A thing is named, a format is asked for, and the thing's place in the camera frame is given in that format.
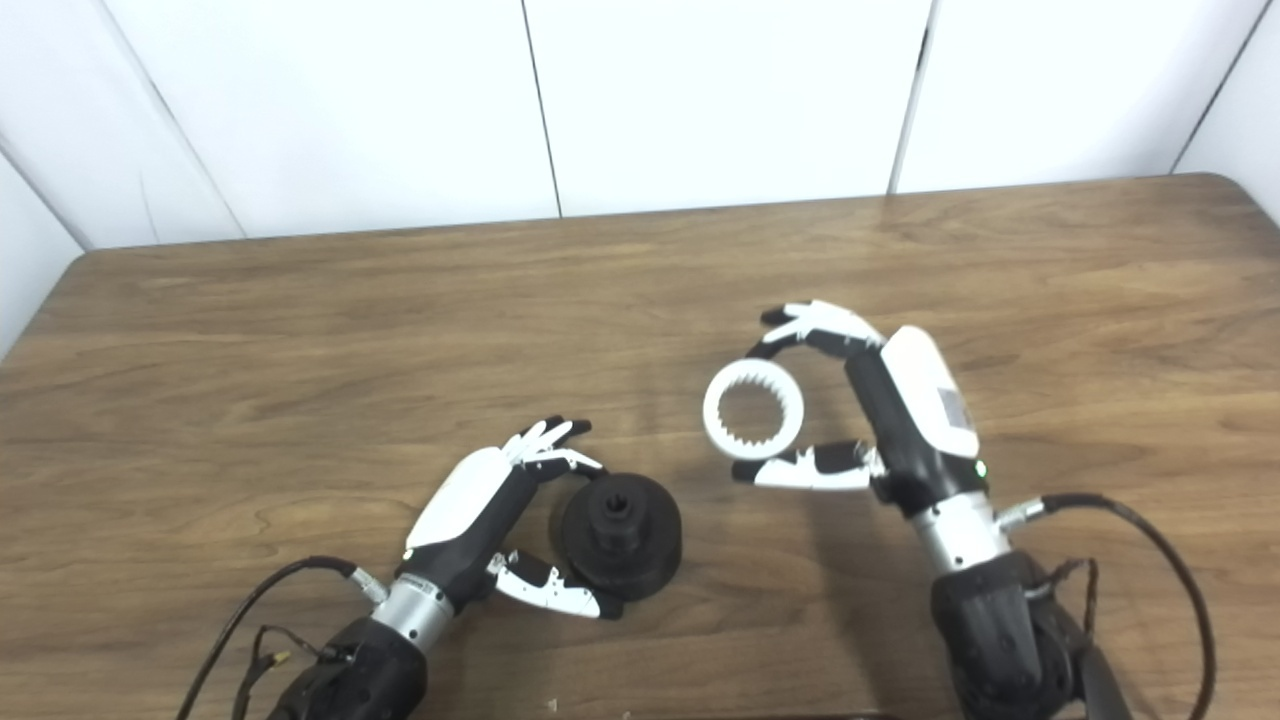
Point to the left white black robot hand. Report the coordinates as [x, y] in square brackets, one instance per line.
[465, 510]

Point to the round black stepped part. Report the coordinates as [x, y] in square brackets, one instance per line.
[650, 550]

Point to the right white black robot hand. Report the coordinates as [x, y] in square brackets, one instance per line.
[920, 400]

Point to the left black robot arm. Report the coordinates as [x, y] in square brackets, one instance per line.
[370, 670]

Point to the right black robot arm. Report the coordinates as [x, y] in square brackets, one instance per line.
[1000, 630]

